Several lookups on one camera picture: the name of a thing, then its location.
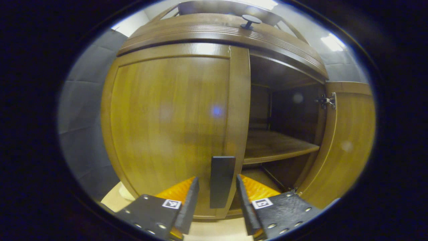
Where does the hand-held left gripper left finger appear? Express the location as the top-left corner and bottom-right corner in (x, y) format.
(115, 176), (200, 241)

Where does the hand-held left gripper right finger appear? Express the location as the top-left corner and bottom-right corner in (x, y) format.
(236, 174), (322, 241)

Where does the black door handle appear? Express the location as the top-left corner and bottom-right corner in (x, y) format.
(210, 156), (236, 209)

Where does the wooden cabinet door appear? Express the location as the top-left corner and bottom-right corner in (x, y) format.
(296, 81), (377, 210)
(101, 43), (251, 220)

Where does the wooden double-door shoe cabinet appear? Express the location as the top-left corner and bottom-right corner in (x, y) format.
(100, 0), (330, 218)

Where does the wooden inner shelf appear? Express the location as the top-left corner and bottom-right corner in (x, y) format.
(243, 130), (320, 165)

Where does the small ceiling light panel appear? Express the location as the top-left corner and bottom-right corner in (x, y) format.
(320, 33), (346, 52)

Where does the black round drawer knob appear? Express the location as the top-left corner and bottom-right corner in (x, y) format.
(240, 14), (262, 30)

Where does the large ceiling light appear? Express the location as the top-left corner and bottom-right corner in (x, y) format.
(247, 0), (278, 10)

